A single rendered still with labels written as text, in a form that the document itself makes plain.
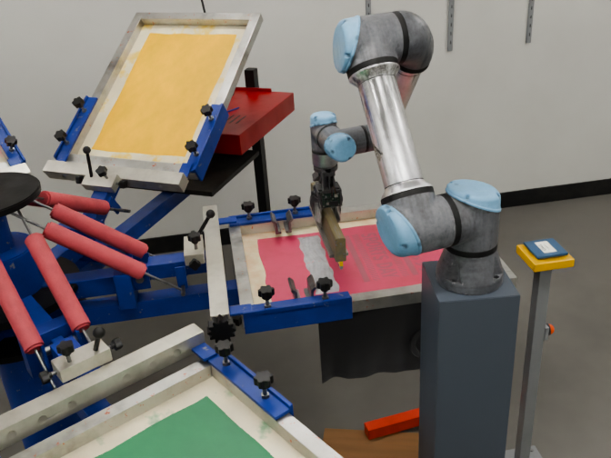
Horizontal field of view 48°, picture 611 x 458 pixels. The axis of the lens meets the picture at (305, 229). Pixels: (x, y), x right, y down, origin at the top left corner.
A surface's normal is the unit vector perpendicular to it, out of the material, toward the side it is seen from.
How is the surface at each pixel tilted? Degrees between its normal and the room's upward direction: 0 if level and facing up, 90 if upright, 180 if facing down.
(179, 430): 0
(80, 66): 90
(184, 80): 32
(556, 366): 0
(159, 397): 90
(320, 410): 0
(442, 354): 90
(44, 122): 90
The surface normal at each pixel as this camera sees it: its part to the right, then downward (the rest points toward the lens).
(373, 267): -0.06, -0.89
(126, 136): -0.24, -0.51
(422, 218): 0.22, -0.18
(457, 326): 0.07, 0.46
